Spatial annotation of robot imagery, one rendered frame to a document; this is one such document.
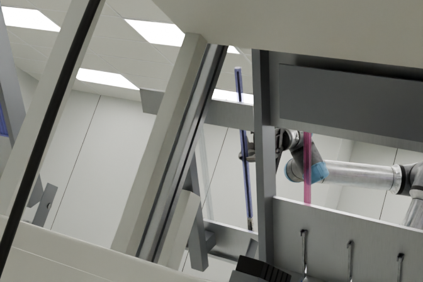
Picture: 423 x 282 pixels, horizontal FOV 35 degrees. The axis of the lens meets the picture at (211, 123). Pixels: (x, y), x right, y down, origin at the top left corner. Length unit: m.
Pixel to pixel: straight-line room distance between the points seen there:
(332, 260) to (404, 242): 0.19
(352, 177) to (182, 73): 1.10
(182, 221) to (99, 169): 8.73
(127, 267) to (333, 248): 0.90
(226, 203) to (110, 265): 8.48
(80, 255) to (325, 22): 0.46
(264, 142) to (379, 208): 7.13
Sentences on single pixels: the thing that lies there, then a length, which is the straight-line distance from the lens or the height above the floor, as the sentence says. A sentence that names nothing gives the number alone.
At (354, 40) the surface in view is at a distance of 0.97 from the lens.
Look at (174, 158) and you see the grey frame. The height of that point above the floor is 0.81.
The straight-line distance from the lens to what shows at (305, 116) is 1.37.
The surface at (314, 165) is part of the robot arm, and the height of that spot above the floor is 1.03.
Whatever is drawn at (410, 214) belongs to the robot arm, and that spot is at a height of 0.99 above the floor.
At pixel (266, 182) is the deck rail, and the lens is 1.50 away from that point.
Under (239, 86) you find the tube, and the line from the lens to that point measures 1.62.
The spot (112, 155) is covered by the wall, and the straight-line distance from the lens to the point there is 10.32.
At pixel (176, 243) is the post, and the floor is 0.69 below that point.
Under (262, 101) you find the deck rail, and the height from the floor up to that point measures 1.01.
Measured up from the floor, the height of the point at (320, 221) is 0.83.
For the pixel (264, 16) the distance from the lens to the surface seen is 0.98.
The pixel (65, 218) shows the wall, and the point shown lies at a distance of 10.49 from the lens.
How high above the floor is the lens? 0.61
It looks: 13 degrees up
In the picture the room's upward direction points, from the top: 18 degrees clockwise
